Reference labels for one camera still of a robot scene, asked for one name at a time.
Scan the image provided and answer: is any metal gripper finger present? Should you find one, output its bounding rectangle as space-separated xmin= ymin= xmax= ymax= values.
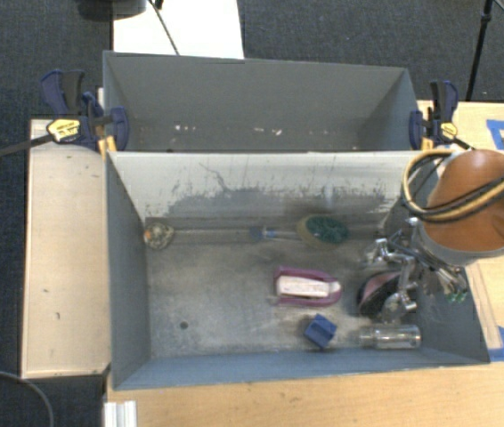
xmin=379 ymin=292 xmax=419 ymax=325
xmin=360 ymin=237 xmax=401 ymax=269

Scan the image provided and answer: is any dark maroon round object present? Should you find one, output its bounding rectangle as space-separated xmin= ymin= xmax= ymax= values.
xmin=355 ymin=270 xmax=407 ymax=318

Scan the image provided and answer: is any small blue block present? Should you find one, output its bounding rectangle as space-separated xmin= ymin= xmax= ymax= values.
xmin=303 ymin=313 xmax=338 ymax=351

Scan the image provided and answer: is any purple stapler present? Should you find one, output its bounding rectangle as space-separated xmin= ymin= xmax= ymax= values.
xmin=271 ymin=264 xmax=343 ymax=309

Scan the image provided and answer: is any grey metal bin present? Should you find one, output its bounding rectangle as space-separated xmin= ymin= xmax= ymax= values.
xmin=102 ymin=50 xmax=492 ymax=391

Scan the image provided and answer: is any speckled small ball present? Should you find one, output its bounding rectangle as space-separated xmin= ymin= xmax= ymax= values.
xmin=142 ymin=222 xmax=175 ymax=251

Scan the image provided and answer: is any pale wood flat board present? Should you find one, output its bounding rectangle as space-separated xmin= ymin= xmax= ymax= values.
xmin=20 ymin=118 xmax=113 ymax=380

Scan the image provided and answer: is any green dish brush, blue handle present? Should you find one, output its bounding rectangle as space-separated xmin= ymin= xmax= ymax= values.
xmin=248 ymin=213 xmax=351 ymax=249

